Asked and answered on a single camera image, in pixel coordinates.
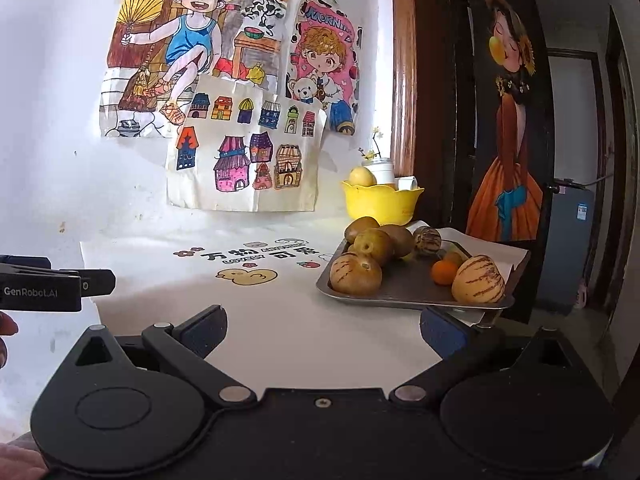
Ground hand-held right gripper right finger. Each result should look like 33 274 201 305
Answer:
389 304 583 408

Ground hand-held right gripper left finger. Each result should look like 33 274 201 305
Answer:
65 304 258 408

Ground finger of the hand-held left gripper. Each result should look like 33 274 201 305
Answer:
79 268 117 297
0 255 52 273

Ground metal baking tray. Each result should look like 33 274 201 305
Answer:
316 232 516 310

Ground pale striped pepino melon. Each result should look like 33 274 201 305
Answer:
451 255 506 304

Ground dark striped pepino melon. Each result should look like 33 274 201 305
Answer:
412 226 442 256

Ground large brown kiwi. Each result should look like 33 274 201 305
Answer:
377 225 415 259

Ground tan pepino melon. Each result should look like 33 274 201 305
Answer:
329 252 383 296

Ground yellow-brown pear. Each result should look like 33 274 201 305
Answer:
353 228 395 267

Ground olive-brown mango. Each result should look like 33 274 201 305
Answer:
345 216 381 243

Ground person's left hand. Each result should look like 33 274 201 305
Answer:
0 310 19 368

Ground printed white table mat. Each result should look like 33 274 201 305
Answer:
80 220 531 396

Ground grey appliance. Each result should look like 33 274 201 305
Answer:
537 178 596 316

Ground yellow bowl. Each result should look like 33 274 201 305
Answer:
341 180 425 227

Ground pink-grey cloth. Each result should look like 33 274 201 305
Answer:
0 432 48 480

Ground colourful houses drawing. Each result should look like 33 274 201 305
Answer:
166 76 328 213

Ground orange dress lady painting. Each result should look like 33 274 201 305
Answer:
465 0 556 243

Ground yellow flower twig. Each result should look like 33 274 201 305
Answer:
358 127 385 161

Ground boy with fan drawing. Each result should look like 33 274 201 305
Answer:
98 0 296 138

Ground girl with bear drawing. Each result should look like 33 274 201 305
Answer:
286 0 362 136

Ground dark brown door frame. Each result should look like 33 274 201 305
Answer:
547 49 613 301

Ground reddish wooden door frame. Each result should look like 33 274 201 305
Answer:
390 0 418 178

